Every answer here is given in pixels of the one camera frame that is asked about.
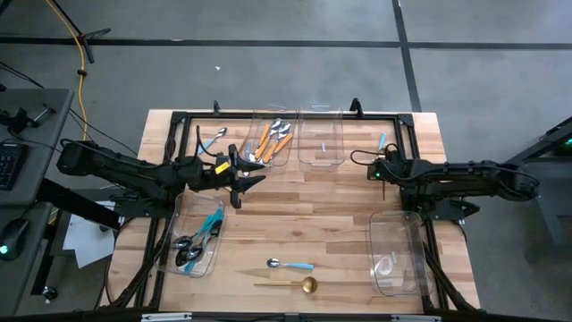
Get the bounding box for orange-handled silverware piece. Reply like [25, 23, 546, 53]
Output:
[257, 123, 273, 148]
[262, 141, 279, 165]
[273, 132, 294, 154]
[253, 136, 270, 161]

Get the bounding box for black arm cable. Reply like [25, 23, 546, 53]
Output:
[349, 143, 391, 167]
[195, 124, 221, 158]

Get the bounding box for black computer mouse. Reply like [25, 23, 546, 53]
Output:
[0, 217, 30, 262]

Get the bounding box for grey desk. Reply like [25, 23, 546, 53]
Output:
[0, 88, 76, 208]
[0, 201, 55, 317]

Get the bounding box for yellow cable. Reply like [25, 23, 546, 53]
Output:
[44, 0, 89, 143]

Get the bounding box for black table frame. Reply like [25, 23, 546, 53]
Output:
[149, 109, 443, 314]

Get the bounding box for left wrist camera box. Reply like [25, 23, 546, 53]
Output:
[203, 155, 233, 181]

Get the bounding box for black diagonal frame brace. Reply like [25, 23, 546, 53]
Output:
[422, 223, 477, 312]
[105, 216, 173, 310]

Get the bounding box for white papers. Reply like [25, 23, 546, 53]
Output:
[62, 199, 118, 270]

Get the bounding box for black handheld device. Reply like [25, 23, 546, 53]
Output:
[0, 103, 58, 136]

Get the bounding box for clear plastic bin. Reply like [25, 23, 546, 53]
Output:
[368, 209, 434, 297]
[154, 191, 227, 278]
[239, 106, 299, 169]
[297, 105, 346, 169]

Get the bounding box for silver aluminium extrusion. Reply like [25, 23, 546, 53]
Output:
[140, 312, 194, 322]
[390, 314, 442, 322]

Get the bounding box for black keyboard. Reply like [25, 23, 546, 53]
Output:
[0, 141, 29, 192]

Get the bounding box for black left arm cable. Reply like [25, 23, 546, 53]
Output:
[195, 124, 221, 158]

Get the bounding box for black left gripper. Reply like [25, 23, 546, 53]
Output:
[191, 142, 267, 210]

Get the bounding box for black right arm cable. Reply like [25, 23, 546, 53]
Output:
[349, 143, 391, 167]

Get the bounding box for grey equipment cart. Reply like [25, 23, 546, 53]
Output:
[504, 114, 572, 251]

